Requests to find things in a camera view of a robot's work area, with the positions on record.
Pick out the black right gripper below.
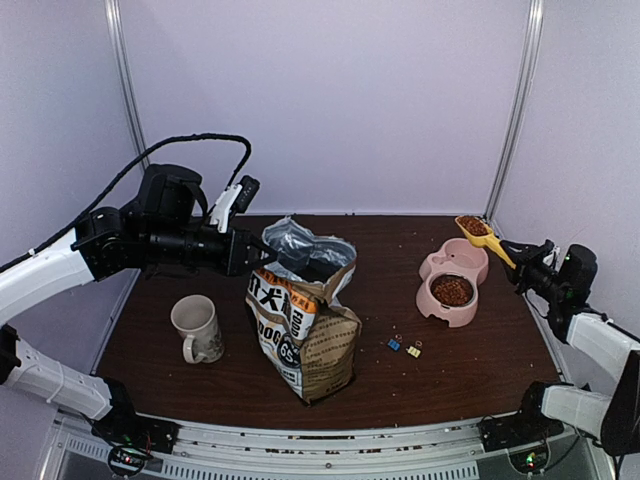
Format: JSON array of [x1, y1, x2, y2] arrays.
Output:
[[497, 240, 567, 303]]

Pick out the yellow plastic scoop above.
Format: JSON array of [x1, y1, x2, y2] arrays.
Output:
[[455, 215, 516, 270]]

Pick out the dog food bag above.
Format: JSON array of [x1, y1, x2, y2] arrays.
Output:
[[245, 217, 362, 404]]

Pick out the yellow binder clip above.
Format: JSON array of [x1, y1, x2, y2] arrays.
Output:
[[406, 341, 423, 358]]

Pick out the blue binder clip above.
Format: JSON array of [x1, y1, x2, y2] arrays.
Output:
[[387, 335, 402, 351]]

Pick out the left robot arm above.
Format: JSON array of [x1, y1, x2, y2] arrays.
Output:
[[1, 164, 277, 444]]

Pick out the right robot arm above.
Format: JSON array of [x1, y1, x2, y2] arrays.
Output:
[[500, 240, 639, 457]]

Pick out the pink double pet bowl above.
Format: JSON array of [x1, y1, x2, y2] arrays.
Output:
[[416, 238, 489, 328]]

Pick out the brown kibble in scoop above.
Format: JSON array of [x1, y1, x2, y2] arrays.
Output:
[[456, 216, 489, 237]]

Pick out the steel bowl insert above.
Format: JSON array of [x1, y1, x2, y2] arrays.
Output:
[[427, 272, 476, 307]]

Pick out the brown kibble in steel bowl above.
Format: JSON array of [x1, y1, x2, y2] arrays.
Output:
[[432, 276, 472, 304]]

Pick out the cream ceramic mug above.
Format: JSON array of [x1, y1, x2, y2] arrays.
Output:
[[170, 295, 225, 365]]

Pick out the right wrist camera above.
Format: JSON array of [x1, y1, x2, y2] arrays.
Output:
[[543, 243, 561, 270]]

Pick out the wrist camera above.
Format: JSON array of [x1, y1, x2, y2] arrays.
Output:
[[209, 175, 260, 234], [543, 243, 561, 270]]

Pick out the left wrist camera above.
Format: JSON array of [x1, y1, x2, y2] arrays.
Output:
[[209, 175, 260, 234]]

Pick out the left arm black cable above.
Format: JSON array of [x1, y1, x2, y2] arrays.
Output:
[[0, 132, 252, 271]]

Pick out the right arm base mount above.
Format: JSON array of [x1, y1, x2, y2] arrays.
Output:
[[477, 412, 564, 477]]

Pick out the aluminium front rail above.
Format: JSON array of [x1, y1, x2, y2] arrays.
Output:
[[36, 411, 616, 479]]

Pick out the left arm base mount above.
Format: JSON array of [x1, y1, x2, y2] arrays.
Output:
[[84, 415, 180, 479]]

